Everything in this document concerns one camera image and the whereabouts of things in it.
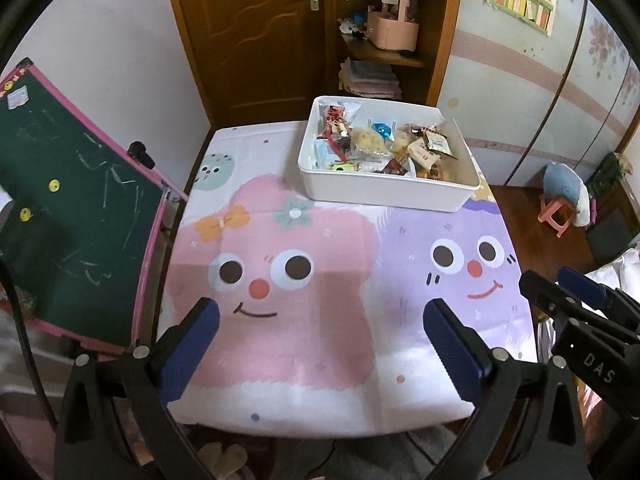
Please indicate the white pillow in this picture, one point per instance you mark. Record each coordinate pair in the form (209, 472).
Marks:
(622, 270)

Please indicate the dark snack packet red label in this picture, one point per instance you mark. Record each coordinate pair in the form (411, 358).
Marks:
(340, 144)

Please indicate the small red striped packet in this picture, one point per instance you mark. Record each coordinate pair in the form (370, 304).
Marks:
(416, 131)

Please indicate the small green yellow packet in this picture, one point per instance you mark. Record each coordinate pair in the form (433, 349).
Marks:
(341, 165)

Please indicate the black box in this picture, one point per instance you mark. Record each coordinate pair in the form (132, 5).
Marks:
(610, 235)

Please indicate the grey fluffy cloth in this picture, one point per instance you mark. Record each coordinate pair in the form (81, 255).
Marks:
(380, 457)

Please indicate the small shiny blue packet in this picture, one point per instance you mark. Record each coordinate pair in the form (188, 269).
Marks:
(382, 129)

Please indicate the yellow pastry ball packet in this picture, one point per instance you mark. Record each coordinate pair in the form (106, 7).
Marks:
(434, 174)

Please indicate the floral wardrobe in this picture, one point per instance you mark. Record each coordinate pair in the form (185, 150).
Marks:
(530, 110)

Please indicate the small toys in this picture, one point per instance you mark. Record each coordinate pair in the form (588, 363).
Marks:
(352, 25)

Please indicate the pink cloth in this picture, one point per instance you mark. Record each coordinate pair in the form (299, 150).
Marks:
(22, 440)

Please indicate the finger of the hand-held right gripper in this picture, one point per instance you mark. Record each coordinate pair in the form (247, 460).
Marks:
(545, 295)
(582, 285)

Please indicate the clear packet round cracker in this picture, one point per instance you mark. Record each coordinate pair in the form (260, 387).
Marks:
(401, 142)

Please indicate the green chalkboard pink easel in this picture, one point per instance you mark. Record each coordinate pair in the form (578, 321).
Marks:
(75, 220)

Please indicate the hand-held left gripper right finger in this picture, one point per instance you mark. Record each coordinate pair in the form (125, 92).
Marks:
(454, 347)

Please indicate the pink plastic stool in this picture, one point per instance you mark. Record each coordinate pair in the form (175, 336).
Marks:
(556, 215)

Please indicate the brown wooden door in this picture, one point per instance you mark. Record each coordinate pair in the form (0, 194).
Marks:
(250, 40)

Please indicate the stack of folded cloths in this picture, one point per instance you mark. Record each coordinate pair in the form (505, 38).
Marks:
(370, 80)

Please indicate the red orange snack packet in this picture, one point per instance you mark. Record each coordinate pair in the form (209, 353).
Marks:
(336, 119)

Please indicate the black easel knob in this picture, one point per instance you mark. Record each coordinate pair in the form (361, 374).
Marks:
(140, 154)

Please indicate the wooden corner shelf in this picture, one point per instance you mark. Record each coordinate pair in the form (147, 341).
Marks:
(440, 20)

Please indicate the cartoon printed tablecloth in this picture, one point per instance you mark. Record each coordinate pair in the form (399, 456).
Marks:
(320, 340)

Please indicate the beige packet red stripe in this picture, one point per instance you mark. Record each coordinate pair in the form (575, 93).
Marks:
(430, 152)

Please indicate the clear packet yellow puffs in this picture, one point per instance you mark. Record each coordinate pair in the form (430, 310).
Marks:
(367, 142)

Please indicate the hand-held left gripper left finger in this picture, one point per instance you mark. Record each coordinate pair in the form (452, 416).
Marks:
(190, 347)

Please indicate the yellow smiley magnet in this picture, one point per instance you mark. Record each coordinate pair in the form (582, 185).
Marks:
(53, 185)
(26, 215)

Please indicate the white plastic bin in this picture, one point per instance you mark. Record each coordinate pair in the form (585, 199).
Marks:
(380, 190)

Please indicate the beige plush slipper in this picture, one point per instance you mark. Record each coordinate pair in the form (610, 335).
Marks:
(222, 460)

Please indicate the brown white packet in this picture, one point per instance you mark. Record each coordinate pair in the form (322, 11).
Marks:
(395, 167)

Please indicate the pink stool with cushion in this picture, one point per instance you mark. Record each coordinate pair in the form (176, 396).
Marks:
(562, 182)

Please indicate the pink basket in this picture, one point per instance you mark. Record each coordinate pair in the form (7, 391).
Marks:
(392, 35)

